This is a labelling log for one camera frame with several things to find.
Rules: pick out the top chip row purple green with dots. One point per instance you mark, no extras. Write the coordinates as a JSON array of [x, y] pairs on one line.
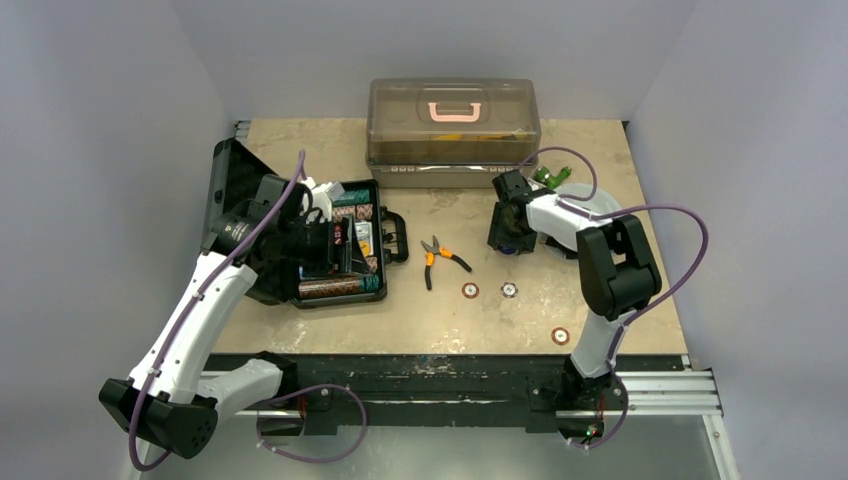
[[353, 198]]

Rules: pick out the grey poker chip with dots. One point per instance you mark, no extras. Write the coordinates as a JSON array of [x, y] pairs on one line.
[[509, 290]]

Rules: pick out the black poker chip case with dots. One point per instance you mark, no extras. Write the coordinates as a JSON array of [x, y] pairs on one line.
[[244, 190]]

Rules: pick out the bottom chip row brown green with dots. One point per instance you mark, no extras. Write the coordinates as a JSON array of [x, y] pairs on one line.
[[338, 286]]

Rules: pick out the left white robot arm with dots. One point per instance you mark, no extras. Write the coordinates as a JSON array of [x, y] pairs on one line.
[[164, 400]]

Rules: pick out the red poker chip front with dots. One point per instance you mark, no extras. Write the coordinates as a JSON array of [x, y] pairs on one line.
[[560, 336]]

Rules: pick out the orange big blind button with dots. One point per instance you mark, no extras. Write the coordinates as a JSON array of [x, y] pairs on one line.
[[366, 248]]

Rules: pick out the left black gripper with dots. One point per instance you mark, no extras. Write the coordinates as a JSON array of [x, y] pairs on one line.
[[324, 261]]

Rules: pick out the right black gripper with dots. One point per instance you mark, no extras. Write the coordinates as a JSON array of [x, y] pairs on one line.
[[502, 229]]

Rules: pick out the green toy figure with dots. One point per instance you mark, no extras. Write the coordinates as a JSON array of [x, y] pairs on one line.
[[546, 179]]

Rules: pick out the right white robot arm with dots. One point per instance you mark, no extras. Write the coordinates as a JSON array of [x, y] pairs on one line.
[[616, 268]]

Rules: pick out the red poker chip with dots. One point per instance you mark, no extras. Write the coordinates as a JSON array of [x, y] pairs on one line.
[[560, 336], [470, 290]]

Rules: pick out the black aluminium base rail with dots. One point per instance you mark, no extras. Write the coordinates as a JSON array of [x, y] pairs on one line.
[[495, 391]]

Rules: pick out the translucent brown storage box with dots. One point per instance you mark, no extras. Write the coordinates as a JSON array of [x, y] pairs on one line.
[[441, 133]]

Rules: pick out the blue playing card deck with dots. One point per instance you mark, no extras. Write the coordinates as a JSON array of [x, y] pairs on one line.
[[364, 232]]

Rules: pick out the white filament spool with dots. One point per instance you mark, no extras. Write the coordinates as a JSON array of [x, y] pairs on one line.
[[602, 203]]

